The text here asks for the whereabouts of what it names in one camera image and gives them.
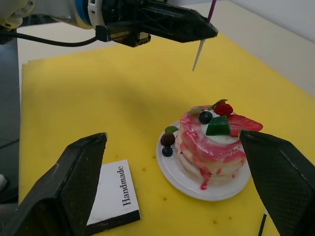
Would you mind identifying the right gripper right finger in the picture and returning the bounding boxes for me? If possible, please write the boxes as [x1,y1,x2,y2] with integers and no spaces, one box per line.
[238,129,315,236]

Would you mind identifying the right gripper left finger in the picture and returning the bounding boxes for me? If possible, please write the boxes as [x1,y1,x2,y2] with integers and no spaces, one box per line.
[0,132,108,236]

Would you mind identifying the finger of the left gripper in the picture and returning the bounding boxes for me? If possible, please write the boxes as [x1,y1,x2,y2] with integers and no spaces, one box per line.
[147,17,219,43]
[142,0,210,25]

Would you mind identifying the white Handmade matchbox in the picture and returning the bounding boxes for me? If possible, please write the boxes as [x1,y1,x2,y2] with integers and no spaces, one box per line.
[85,159,142,236]

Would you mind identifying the pink glazed fruit cake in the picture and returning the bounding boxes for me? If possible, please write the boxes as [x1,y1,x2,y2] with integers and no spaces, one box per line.
[159,99,264,191]

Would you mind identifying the yellow foam mat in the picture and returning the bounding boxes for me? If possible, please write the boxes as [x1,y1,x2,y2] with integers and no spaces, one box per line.
[18,33,315,236]

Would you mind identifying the white round plate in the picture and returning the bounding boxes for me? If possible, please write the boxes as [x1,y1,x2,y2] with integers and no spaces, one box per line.
[156,120,252,202]

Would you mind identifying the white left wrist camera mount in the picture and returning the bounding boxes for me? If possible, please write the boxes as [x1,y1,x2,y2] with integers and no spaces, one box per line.
[87,0,107,29]

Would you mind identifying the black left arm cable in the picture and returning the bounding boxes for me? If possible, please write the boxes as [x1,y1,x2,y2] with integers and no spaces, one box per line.
[0,29,98,48]

